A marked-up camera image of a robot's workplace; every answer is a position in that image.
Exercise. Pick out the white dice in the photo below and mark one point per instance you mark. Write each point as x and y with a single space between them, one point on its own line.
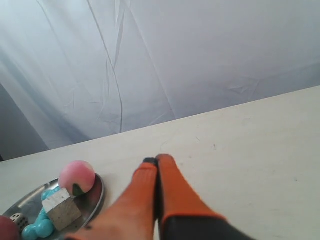
20 220

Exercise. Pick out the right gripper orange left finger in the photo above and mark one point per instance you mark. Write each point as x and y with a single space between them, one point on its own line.
131 216

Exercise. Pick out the white fabric backdrop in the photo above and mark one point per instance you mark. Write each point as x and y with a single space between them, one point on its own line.
77 70

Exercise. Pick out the turquoise toy bone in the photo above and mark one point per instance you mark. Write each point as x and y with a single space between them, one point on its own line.
42 228

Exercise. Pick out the wooden block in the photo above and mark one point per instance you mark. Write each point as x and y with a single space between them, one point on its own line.
61 209

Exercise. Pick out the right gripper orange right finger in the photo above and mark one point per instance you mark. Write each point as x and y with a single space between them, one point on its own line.
183 214

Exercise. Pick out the pink toy peach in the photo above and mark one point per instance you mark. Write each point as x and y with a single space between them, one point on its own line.
77 177

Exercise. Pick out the silver metal bowl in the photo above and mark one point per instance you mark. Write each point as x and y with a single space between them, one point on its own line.
89 204

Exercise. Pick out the dark red toy fruit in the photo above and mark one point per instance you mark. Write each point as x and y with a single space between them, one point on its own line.
8 229

